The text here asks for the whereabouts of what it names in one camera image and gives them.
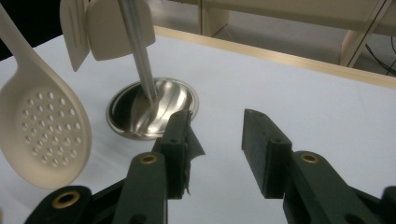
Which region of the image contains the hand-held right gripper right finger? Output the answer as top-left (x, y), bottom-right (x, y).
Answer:
top-left (241, 108), bottom-right (294, 200)

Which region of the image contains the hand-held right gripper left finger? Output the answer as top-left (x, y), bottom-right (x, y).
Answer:
top-left (152, 108), bottom-right (206, 200)

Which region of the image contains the metal utensil stand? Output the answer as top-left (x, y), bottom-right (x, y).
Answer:
top-left (106, 0), bottom-right (200, 141)

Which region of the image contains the beige solid spatula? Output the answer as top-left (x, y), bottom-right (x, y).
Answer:
top-left (85, 0), bottom-right (157, 62)

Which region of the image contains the beige perforated skimmer spoon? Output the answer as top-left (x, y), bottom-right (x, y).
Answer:
top-left (0, 3), bottom-right (93, 190)

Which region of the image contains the light wooden bench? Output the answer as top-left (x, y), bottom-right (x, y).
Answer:
top-left (167, 0), bottom-right (396, 68)

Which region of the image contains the black cable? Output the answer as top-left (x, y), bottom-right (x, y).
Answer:
top-left (363, 35), bottom-right (396, 77)
top-left (346, 0), bottom-right (388, 68)

